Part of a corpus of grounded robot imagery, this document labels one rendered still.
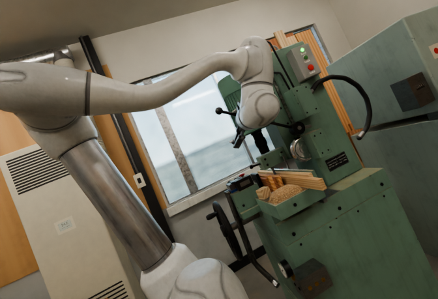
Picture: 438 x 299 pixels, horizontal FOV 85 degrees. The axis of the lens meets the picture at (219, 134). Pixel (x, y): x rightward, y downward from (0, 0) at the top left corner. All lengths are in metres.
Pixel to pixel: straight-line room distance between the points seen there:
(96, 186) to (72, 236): 1.62
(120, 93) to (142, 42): 2.22
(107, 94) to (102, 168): 0.21
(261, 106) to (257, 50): 0.18
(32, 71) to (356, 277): 1.30
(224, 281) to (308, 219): 0.63
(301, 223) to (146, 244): 0.65
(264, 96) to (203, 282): 0.47
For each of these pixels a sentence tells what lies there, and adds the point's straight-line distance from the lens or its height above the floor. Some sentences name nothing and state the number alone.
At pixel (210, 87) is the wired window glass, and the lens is 2.71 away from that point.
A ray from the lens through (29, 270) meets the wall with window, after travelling 2.77.
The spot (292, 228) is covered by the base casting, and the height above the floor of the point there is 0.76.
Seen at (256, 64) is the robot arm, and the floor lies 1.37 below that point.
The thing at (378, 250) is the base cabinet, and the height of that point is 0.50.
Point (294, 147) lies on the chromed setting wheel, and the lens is 1.16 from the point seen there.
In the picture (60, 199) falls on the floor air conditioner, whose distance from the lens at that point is 2.29.
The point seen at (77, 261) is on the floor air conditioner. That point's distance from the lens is 2.33.
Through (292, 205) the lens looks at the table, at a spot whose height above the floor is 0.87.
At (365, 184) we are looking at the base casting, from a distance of 1.26.
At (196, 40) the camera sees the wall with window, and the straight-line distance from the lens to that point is 2.85.
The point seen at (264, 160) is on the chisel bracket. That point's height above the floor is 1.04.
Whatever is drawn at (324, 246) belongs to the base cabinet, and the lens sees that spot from 1.18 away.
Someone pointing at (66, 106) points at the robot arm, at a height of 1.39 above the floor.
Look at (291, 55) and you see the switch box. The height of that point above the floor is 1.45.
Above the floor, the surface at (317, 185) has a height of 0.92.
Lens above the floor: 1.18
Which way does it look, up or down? 3 degrees up
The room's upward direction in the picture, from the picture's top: 24 degrees counter-clockwise
